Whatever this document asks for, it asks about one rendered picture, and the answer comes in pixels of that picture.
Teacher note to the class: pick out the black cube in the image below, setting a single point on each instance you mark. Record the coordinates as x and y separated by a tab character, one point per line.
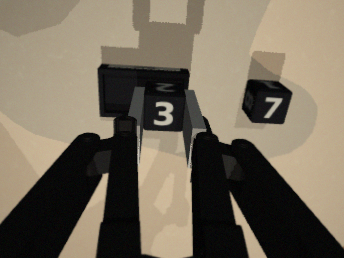
266	101
164	105

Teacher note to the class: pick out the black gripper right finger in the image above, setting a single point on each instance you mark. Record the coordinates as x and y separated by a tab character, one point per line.
282	223

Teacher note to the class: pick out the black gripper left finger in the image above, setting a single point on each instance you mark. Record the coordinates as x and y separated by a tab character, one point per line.
41	223

